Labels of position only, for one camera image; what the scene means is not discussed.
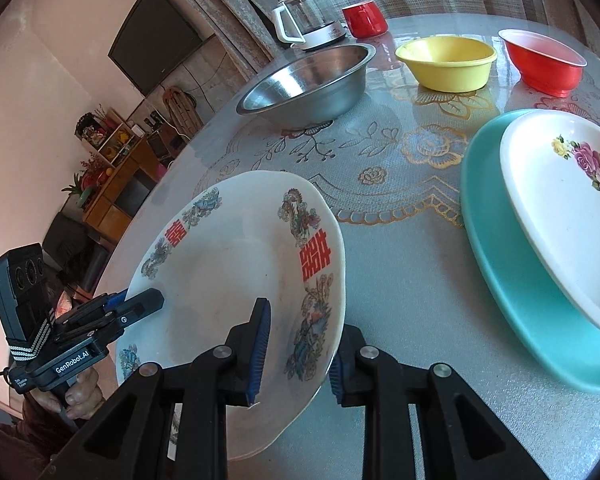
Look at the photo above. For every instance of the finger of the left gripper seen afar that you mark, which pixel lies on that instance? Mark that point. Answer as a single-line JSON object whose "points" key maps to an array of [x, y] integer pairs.
{"points": [[124, 310]]}

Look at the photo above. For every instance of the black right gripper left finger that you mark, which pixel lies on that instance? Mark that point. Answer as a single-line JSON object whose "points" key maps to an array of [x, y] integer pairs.
{"points": [[170, 423]]}

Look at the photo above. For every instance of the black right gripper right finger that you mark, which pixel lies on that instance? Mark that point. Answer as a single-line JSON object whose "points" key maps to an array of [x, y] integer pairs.
{"points": [[460, 436]]}

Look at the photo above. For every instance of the large white double-happiness plate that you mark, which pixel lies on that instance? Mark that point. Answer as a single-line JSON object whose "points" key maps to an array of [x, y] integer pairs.
{"points": [[261, 234]]}

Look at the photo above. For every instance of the small white rose plate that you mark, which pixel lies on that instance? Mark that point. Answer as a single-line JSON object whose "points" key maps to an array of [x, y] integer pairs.
{"points": [[550, 163]]}

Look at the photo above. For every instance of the steel mixing bowl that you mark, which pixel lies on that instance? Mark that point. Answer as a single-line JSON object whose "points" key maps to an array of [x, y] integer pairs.
{"points": [[317, 88]]}

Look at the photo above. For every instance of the person's left hand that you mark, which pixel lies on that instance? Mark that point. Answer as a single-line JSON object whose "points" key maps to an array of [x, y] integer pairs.
{"points": [[82, 400]]}

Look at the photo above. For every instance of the wooden cabinet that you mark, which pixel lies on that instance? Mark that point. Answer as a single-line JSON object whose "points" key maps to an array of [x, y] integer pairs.
{"points": [[126, 170]]}

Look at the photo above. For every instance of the teal plate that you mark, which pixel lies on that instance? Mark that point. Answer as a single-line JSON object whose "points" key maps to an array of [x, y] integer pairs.
{"points": [[558, 336]]}

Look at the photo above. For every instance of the bamboo chair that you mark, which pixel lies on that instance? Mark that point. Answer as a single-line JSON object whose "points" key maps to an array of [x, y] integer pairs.
{"points": [[182, 109]]}

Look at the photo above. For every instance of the left beige curtain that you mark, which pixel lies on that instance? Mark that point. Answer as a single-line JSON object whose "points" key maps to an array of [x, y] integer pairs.
{"points": [[245, 30]]}

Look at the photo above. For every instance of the white glass electric kettle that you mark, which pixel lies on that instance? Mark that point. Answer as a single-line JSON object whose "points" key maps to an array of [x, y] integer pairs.
{"points": [[302, 24]]}

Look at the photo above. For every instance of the yellow plastic bowl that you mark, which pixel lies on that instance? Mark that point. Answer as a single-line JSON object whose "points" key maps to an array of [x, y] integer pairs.
{"points": [[450, 64]]}

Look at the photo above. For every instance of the red mug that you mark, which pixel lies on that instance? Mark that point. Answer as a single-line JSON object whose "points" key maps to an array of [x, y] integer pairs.
{"points": [[365, 20]]}

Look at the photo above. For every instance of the red plastic bowl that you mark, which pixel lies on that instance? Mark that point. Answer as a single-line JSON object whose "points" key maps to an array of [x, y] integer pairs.
{"points": [[544, 63]]}

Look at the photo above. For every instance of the wall-mounted black television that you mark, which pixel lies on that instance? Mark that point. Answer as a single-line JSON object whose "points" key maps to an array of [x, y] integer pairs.
{"points": [[153, 39]]}

